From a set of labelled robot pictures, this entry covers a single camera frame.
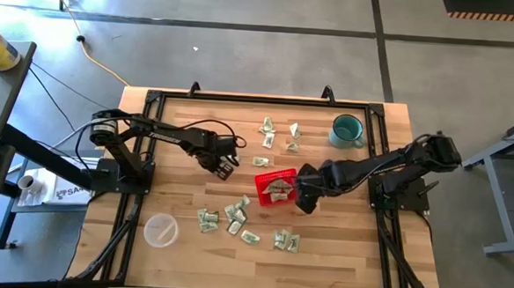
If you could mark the grey metal table frame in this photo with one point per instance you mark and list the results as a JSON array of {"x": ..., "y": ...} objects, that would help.
[{"x": 498, "y": 205}]

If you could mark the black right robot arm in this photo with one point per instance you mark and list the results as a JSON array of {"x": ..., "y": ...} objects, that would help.
[{"x": 392, "y": 162}]

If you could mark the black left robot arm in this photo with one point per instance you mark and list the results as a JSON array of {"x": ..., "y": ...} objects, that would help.
[{"x": 169, "y": 135}]

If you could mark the white printed paper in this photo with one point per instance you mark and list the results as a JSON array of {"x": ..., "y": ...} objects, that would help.
[{"x": 69, "y": 196}]

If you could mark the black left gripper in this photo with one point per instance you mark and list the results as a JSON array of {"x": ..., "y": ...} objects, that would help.
[{"x": 206, "y": 152}]

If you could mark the green white sweetener packet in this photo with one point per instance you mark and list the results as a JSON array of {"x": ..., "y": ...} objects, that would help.
[
  {"x": 209, "y": 216},
  {"x": 281, "y": 239},
  {"x": 261, "y": 162},
  {"x": 294, "y": 130},
  {"x": 268, "y": 140},
  {"x": 240, "y": 216},
  {"x": 250, "y": 237},
  {"x": 279, "y": 197},
  {"x": 244, "y": 201},
  {"x": 208, "y": 227},
  {"x": 279, "y": 187},
  {"x": 267, "y": 124},
  {"x": 234, "y": 228},
  {"x": 294, "y": 244},
  {"x": 292, "y": 147},
  {"x": 229, "y": 211}
]

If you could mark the black diagonal beam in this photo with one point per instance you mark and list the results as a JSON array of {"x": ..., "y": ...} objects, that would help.
[{"x": 40, "y": 157}]

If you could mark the clear plastic lid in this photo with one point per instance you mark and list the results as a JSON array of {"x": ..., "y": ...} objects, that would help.
[{"x": 161, "y": 230}]

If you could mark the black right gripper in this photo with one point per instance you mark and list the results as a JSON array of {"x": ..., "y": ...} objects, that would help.
[{"x": 330, "y": 178}]

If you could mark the white cup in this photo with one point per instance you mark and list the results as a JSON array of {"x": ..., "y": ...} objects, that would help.
[{"x": 28, "y": 182}]

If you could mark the red plastic basket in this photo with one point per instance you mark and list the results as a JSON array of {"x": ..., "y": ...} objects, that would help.
[{"x": 261, "y": 196}]

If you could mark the black hazard striped mat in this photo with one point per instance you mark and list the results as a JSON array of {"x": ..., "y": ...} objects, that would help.
[{"x": 489, "y": 5}]

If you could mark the teal ceramic mug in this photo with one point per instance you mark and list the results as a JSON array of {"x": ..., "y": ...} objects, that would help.
[{"x": 347, "y": 130}]

